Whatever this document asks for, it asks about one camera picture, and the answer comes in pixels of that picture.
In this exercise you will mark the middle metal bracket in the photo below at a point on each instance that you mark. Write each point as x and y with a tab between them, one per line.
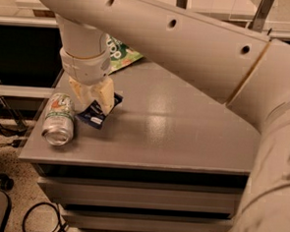
182	3

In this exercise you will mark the grey drawer cabinet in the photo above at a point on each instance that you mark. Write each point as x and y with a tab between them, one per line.
167	159

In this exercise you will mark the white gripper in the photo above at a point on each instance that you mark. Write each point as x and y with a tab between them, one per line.
84	70

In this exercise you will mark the right metal bracket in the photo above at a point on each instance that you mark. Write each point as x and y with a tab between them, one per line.
261	15

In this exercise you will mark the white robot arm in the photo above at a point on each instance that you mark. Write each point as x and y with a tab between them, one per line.
243	69

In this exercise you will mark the dark blue rxbar wrapper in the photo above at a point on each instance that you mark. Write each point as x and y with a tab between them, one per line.
92	115

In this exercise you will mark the green chip bag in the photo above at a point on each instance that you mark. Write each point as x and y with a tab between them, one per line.
121	55

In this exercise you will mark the silver 7up can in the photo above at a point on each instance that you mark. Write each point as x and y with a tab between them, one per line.
58	122

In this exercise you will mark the metal bracket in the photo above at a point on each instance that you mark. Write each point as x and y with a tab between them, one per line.
182	3
261	15

